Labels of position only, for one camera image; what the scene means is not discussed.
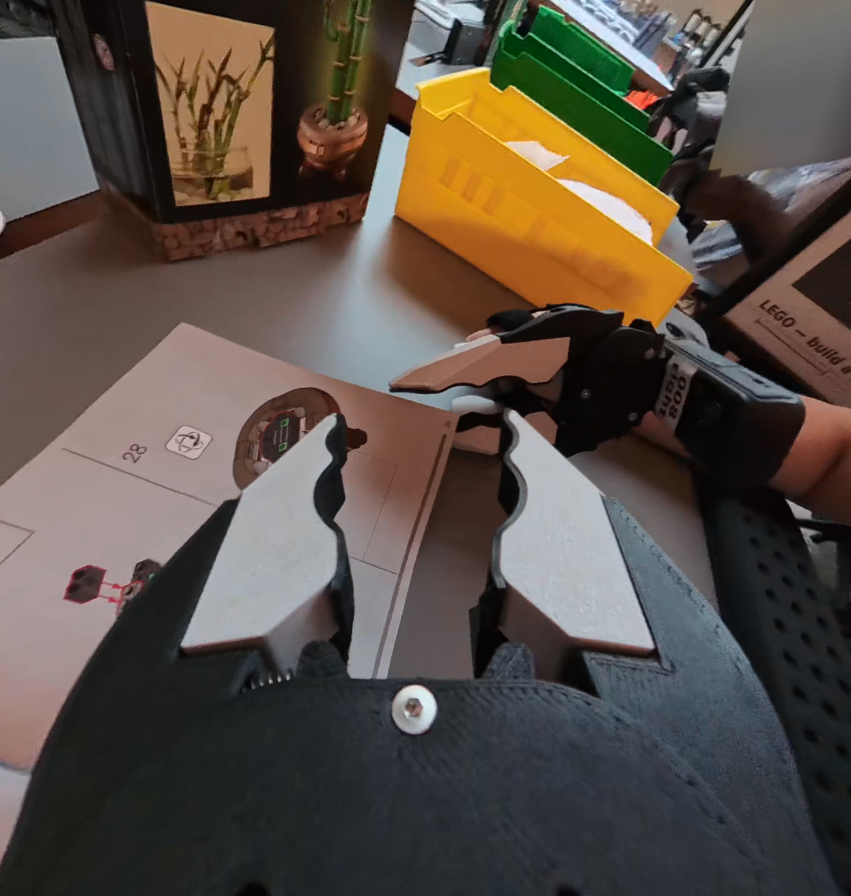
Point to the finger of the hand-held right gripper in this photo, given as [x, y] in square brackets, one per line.
[481, 360]
[478, 339]

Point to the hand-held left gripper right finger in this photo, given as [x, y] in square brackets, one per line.
[572, 560]

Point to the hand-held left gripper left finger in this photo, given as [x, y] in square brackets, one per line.
[257, 560]

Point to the brick set instruction booklet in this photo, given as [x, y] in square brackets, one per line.
[152, 399]

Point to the person's right forearm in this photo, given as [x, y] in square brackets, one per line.
[828, 455]

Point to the grey desk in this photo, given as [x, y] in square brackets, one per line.
[292, 280]

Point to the yellow plastic bin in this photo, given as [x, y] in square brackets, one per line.
[509, 224]

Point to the white plastic bag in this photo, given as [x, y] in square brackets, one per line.
[537, 154]
[607, 206]

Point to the black perforated chair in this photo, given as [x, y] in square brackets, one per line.
[768, 595]

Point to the black framed printed sign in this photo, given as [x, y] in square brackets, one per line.
[817, 308]

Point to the green plastic bin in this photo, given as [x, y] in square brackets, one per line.
[579, 105]

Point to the black bamboo picture box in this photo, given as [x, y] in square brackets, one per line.
[215, 105]

